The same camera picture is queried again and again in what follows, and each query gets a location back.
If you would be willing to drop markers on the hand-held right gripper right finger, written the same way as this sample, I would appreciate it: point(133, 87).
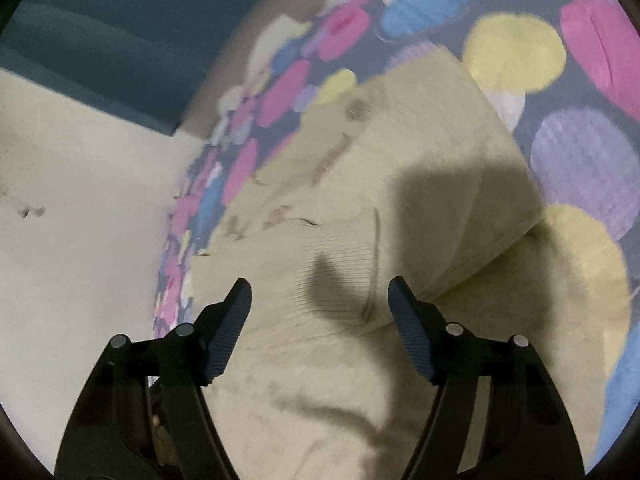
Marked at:
point(411, 326)

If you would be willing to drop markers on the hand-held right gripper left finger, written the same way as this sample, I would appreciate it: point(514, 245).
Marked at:
point(234, 331)

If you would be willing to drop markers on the beige knit sweater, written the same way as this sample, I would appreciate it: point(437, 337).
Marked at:
point(325, 220)

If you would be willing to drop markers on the colourful dotted bedspread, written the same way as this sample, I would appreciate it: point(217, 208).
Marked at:
point(575, 160)

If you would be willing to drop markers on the grey bed sheet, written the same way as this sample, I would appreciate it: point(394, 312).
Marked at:
point(240, 50)

